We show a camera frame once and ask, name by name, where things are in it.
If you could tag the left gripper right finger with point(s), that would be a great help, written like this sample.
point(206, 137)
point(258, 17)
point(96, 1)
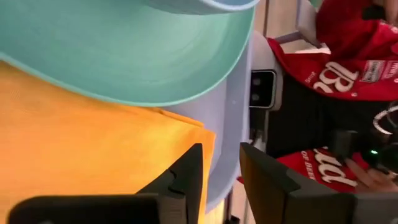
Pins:
point(264, 193)

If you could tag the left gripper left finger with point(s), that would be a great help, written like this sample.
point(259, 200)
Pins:
point(192, 174)

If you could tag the orange cloth napkin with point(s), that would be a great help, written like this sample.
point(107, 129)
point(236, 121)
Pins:
point(77, 149)

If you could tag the teal plate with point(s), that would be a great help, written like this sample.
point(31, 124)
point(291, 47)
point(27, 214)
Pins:
point(124, 53)

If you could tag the blue bowl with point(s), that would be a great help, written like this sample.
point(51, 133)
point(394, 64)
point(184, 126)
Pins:
point(202, 4)

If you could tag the blue plastic tray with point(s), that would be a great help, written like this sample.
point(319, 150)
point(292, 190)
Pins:
point(230, 124)

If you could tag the person's hand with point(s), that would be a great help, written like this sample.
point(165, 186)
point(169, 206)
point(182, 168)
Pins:
point(370, 180)

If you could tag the person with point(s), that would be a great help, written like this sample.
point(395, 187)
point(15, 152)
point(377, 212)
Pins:
point(342, 65)

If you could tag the silver depth camera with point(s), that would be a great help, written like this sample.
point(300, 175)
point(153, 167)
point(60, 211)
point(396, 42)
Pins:
point(262, 90)

